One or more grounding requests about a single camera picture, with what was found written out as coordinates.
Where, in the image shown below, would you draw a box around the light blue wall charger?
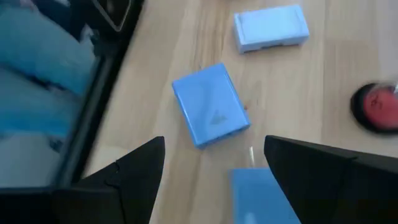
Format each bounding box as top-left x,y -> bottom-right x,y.
171,62 -> 251,149
229,146 -> 302,224

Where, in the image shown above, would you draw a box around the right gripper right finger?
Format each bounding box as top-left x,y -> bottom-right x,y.
264,135 -> 398,224

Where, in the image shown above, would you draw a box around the red sand hourglass black caps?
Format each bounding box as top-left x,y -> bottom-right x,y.
349,81 -> 398,135

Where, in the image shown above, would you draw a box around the white wall charger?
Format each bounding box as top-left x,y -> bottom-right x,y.
233,4 -> 310,54

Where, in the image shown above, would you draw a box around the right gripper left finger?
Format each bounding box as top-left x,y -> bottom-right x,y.
0,136 -> 166,224

